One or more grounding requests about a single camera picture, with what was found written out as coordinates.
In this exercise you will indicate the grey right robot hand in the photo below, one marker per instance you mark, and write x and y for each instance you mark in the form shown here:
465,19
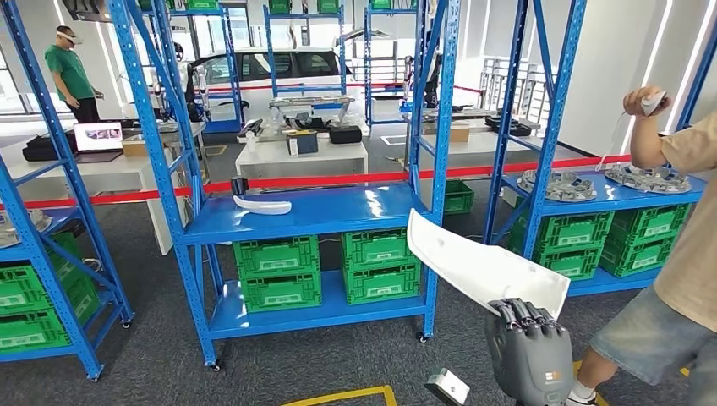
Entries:
532,364

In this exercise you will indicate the large white plastic panel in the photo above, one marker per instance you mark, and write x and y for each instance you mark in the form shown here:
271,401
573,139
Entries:
482,263

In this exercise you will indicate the white handheld controller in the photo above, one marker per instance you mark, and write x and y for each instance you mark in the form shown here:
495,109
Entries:
654,103

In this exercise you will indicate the blue metal shelf rack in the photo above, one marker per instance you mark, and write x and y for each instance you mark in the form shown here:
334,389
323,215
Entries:
313,213
70,168
269,56
616,205
368,56
232,73

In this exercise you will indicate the round metal disc part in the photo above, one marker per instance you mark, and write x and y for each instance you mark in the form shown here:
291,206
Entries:
22,227
650,179
577,188

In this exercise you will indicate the small white curved part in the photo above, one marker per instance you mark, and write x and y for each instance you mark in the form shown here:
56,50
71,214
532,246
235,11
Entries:
263,206

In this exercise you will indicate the black curved car part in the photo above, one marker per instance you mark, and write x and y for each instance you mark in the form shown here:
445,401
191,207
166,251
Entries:
305,123

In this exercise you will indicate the long metal panel part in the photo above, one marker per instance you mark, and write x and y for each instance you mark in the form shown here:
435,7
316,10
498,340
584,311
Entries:
311,102

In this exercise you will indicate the green plastic crate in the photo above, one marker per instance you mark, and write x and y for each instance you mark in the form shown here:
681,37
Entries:
33,291
638,258
378,249
279,5
381,3
39,333
381,283
459,196
571,263
650,224
328,5
201,4
280,291
274,258
577,232

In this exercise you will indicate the person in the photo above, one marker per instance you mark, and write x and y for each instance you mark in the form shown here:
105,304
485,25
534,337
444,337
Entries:
70,73
689,252

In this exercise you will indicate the white table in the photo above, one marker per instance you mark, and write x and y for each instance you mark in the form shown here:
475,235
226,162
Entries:
101,173
302,162
476,147

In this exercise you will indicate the black plastic tray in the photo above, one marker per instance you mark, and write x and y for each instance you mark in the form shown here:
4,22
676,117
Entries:
495,119
518,130

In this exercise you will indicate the cardboard box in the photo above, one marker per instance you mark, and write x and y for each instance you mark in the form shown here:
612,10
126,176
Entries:
459,133
134,148

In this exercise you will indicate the white metal frames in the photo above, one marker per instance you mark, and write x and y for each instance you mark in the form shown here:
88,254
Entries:
532,89

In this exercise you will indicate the black rectangular case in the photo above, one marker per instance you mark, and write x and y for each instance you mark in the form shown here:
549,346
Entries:
345,134

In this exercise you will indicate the blue yellow tool bag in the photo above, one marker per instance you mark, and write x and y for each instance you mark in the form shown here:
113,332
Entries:
305,143

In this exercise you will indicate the white plastic bottle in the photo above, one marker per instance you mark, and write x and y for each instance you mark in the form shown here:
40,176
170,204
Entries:
250,141

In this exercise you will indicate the black gridded tray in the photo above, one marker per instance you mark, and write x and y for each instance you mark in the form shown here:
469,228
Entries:
250,128

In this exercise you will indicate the white car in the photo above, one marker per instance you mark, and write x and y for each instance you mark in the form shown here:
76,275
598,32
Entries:
313,64

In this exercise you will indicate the open laptop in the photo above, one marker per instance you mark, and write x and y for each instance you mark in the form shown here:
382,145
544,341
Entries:
98,137

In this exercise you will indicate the black bag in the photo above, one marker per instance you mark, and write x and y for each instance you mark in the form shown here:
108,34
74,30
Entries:
47,148

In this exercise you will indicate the dark overhead panel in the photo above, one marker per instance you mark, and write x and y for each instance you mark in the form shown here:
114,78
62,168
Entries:
84,10

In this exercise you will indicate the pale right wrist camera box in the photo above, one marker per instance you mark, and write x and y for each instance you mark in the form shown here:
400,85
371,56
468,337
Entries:
448,388

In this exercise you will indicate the black barrier post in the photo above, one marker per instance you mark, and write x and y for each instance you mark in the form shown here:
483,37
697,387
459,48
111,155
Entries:
239,186

